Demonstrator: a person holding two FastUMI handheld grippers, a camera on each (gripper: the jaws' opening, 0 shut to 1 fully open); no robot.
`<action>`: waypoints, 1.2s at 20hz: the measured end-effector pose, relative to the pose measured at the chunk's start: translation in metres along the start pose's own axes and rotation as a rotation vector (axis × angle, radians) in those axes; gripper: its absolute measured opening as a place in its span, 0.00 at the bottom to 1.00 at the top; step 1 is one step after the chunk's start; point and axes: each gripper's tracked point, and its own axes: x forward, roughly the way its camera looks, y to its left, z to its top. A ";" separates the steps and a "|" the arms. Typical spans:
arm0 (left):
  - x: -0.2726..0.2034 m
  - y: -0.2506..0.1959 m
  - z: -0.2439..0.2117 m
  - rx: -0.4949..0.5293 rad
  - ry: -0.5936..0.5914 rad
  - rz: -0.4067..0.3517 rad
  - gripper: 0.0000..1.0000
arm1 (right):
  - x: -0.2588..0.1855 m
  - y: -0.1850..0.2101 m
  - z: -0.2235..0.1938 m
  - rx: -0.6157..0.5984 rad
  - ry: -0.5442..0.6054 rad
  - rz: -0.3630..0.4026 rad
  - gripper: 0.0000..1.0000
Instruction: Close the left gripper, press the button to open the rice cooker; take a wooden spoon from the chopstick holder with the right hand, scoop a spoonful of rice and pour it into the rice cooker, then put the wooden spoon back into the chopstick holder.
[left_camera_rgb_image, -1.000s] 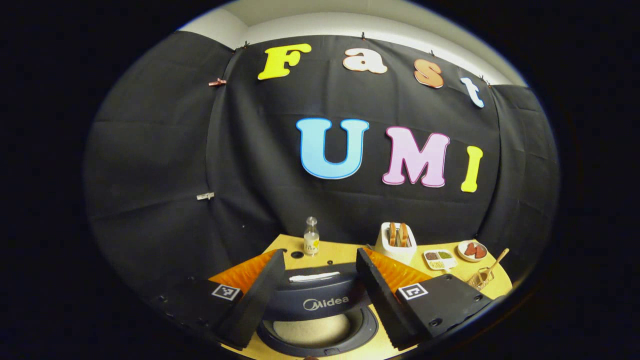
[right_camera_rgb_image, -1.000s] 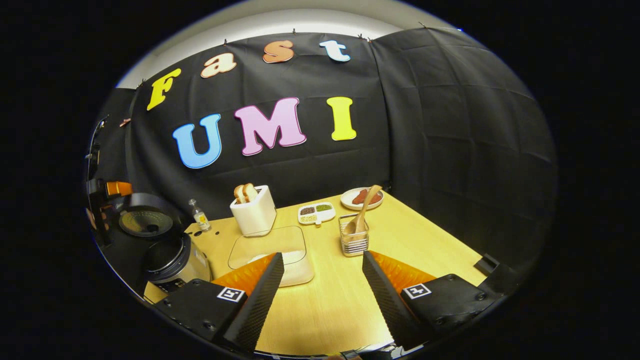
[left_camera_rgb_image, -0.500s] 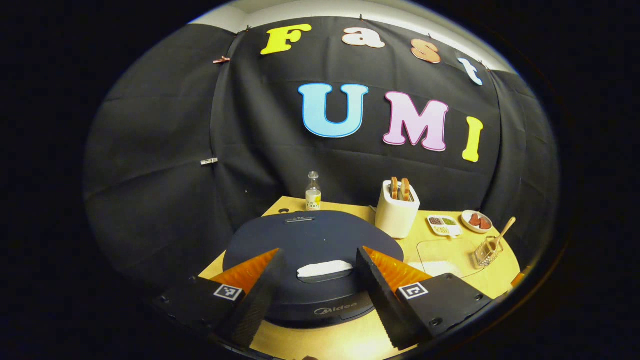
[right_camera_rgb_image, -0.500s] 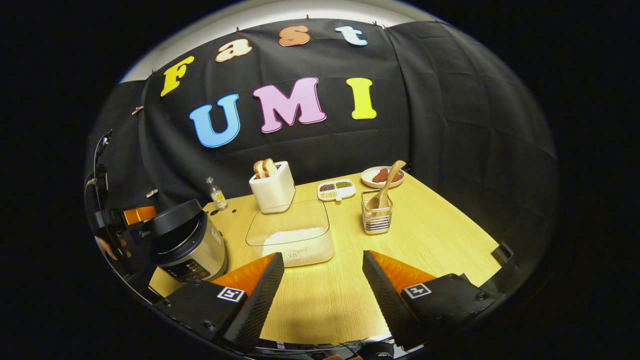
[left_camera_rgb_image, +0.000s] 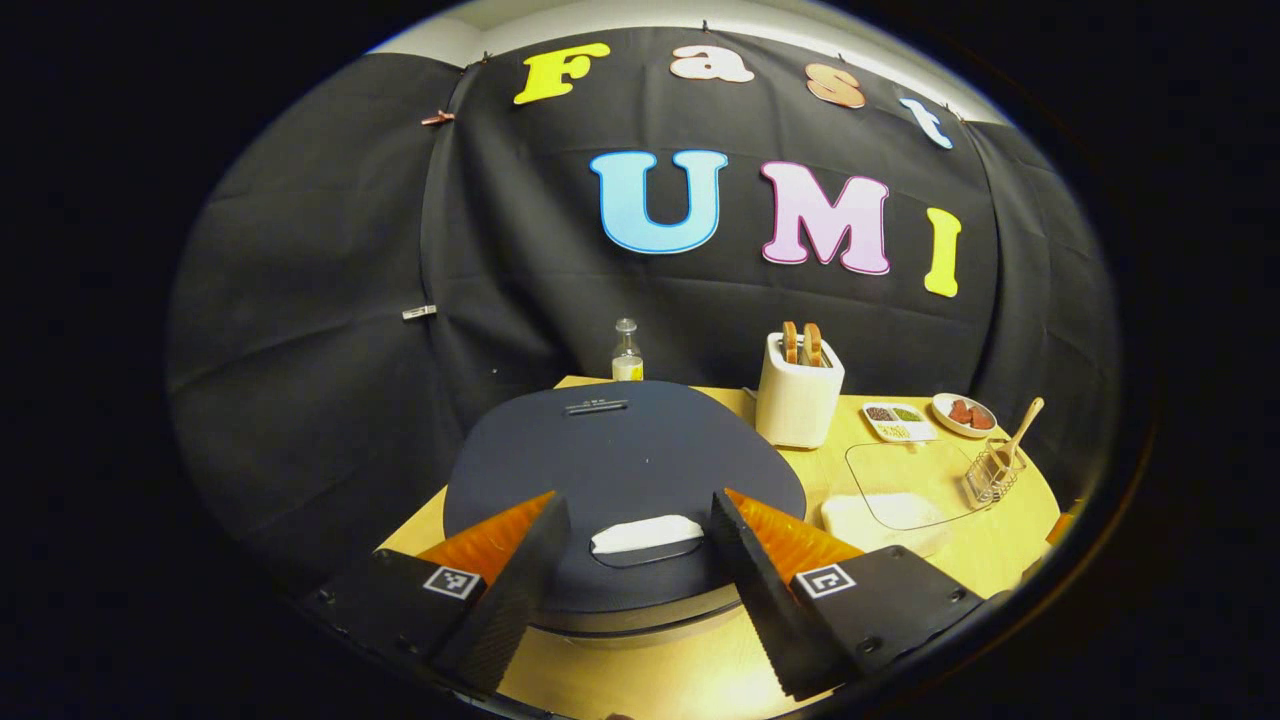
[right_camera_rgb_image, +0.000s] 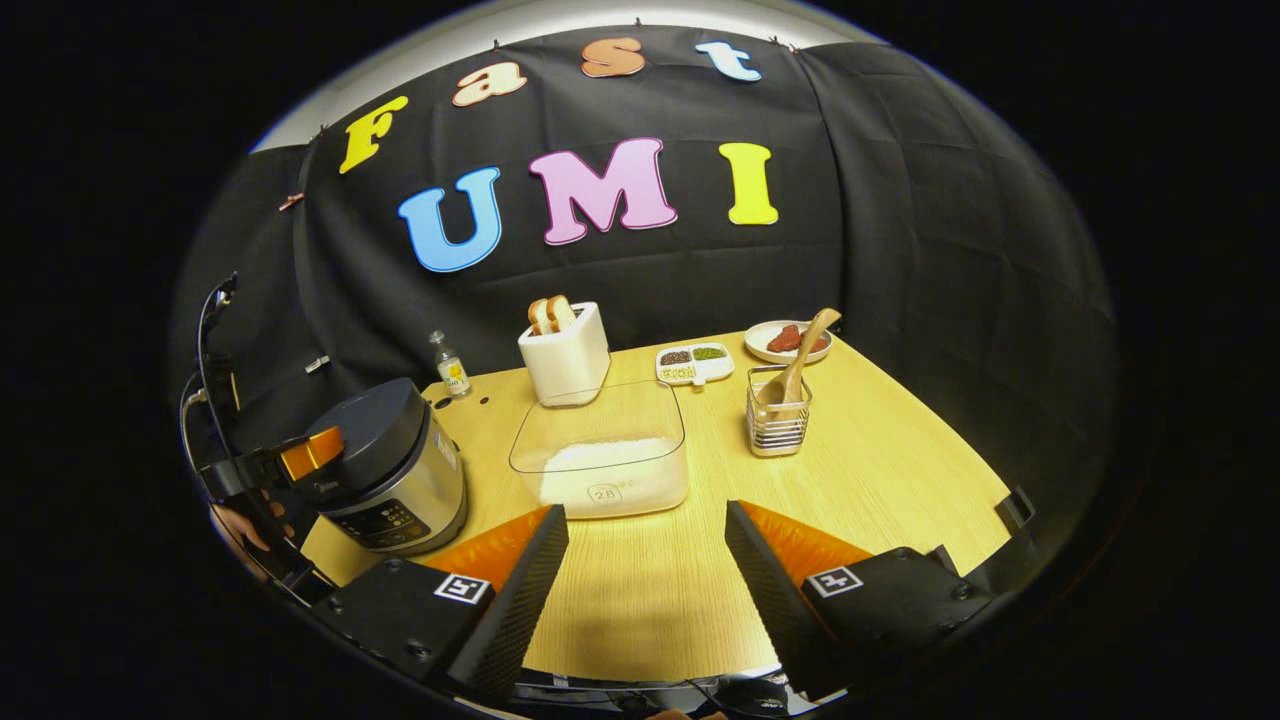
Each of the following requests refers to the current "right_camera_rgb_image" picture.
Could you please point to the white round plate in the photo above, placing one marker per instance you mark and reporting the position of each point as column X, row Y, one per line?
column 760, row 345

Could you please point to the toast slice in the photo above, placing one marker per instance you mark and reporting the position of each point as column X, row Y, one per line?
column 538, row 317
column 562, row 312

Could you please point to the silver clip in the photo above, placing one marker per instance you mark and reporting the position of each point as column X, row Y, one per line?
column 317, row 364

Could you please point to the white toaster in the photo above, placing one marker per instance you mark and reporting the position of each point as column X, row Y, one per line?
column 565, row 365

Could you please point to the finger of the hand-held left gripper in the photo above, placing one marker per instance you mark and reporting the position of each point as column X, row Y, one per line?
column 312, row 453

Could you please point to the red meat piece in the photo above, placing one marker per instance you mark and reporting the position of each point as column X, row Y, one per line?
column 820, row 346
column 783, row 340

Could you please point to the dark grey rice cooker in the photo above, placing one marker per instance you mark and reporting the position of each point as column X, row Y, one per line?
column 400, row 470

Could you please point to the black backdrop cloth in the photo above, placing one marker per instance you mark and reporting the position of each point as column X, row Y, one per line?
column 900, row 200

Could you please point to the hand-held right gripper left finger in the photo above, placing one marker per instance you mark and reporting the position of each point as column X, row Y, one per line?
column 505, row 610

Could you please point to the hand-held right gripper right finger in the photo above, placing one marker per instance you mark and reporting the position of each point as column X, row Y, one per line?
column 780, row 610

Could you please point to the clear plastic container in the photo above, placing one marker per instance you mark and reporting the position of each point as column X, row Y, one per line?
column 600, row 420

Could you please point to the white divided grain dish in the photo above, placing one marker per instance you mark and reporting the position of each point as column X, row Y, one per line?
column 695, row 363

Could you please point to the small glass bottle yellow label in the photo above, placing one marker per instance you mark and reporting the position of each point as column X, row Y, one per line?
column 452, row 370

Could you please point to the white rice heap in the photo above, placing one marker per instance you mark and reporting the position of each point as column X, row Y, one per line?
column 640, row 470

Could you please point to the wooden spoon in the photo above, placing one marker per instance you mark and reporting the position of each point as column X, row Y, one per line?
column 800, row 365

